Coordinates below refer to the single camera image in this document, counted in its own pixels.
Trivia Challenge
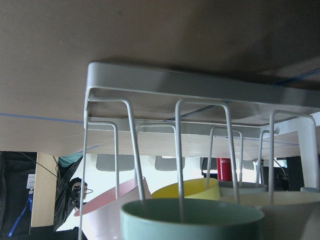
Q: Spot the green plastic cup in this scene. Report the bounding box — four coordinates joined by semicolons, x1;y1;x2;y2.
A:
120;198;265;240

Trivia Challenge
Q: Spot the yellow plastic cup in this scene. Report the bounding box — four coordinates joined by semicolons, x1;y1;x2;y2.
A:
151;178;221;201

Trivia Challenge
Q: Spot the grey plastic cup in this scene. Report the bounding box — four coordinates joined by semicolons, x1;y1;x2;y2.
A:
218;181;268;197

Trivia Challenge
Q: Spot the pink plastic cup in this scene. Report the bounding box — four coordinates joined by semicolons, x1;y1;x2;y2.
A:
82;179;140;240

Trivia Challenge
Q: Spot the white plastic cup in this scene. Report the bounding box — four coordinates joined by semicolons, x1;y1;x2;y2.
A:
219;191;320;240

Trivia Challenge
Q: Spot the red fire extinguisher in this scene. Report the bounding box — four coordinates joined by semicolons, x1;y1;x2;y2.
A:
216;158;233;181

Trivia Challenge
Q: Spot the white wire cup rack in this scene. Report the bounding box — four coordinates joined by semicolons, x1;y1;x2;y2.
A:
77;61;320;240

